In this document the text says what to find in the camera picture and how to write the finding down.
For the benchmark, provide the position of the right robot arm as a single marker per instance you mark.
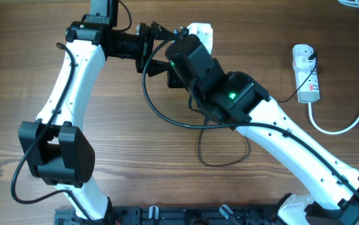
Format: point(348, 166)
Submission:
point(236, 99)

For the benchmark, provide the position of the white power strip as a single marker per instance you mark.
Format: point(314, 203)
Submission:
point(307, 88)

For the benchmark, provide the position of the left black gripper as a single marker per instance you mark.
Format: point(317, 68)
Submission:
point(156, 32)

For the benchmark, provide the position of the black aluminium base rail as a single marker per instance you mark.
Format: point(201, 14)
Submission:
point(135, 215)

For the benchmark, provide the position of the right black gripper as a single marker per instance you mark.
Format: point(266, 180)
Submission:
point(174, 80)

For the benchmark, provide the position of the white wall charger adapter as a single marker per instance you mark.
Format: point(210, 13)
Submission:
point(301, 63)

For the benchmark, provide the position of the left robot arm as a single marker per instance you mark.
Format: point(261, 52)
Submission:
point(55, 148)

